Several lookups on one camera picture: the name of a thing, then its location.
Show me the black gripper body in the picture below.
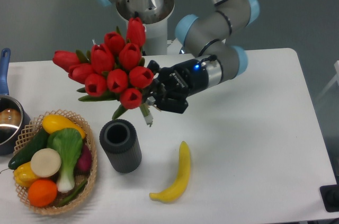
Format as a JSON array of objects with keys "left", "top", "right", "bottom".
[{"left": 157, "top": 59, "right": 209, "bottom": 100}]

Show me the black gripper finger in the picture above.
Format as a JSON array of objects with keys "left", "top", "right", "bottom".
[
  {"left": 146, "top": 96, "right": 189, "bottom": 114},
  {"left": 147, "top": 60, "right": 160, "bottom": 74}
]

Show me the red tulip bouquet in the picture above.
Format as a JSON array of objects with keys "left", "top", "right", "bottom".
[{"left": 52, "top": 17, "right": 154, "bottom": 126}]

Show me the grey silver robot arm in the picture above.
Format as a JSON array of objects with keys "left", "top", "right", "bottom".
[{"left": 99, "top": 0, "right": 260, "bottom": 115}]

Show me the dark grey ribbed vase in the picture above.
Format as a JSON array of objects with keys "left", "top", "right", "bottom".
[{"left": 99, "top": 119, "right": 142, "bottom": 173}]

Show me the yellow banana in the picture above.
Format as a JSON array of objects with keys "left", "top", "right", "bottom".
[{"left": 149, "top": 141, "right": 191, "bottom": 203}]

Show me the green bok choy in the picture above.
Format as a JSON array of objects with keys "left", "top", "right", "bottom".
[{"left": 47, "top": 128, "right": 83, "bottom": 193}]

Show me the purple red onion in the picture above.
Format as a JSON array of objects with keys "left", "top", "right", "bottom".
[{"left": 76, "top": 144, "right": 92, "bottom": 173}]

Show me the yellow squash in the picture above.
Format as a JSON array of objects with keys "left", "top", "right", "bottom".
[{"left": 42, "top": 114, "right": 86, "bottom": 139}]

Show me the green bean pod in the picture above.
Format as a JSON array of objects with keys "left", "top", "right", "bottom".
[{"left": 56, "top": 180, "right": 87, "bottom": 207}]

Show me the woven wicker basket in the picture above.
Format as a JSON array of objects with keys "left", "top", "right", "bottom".
[{"left": 14, "top": 110, "right": 97, "bottom": 216}]

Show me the green cucumber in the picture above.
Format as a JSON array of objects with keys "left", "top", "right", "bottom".
[{"left": 8, "top": 128, "right": 49, "bottom": 170}]

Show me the beige round bun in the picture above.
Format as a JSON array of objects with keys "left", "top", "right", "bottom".
[{"left": 30, "top": 148, "right": 61, "bottom": 178}]

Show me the orange fruit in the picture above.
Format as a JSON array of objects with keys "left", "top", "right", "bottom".
[{"left": 28, "top": 179, "right": 58, "bottom": 207}]

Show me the yellow bell pepper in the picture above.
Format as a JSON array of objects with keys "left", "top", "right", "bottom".
[{"left": 13, "top": 162, "right": 40, "bottom": 187}]

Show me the black device at table edge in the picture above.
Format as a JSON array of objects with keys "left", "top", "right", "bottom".
[{"left": 319, "top": 184, "right": 338, "bottom": 212}]

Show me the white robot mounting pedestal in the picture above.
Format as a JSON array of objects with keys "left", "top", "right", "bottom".
[{"left": 92, "top": 14, "right": 186, "bottom": 59}]

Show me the white frame at right edge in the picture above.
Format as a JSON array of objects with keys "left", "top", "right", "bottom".
[{"left": 315, "top": 60, "right": 338, "bottom": 108}]

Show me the blue handled saucepan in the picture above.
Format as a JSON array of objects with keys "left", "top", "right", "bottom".
[{"left": 1, "top": 48, "right": 30, "bottom": 156}]

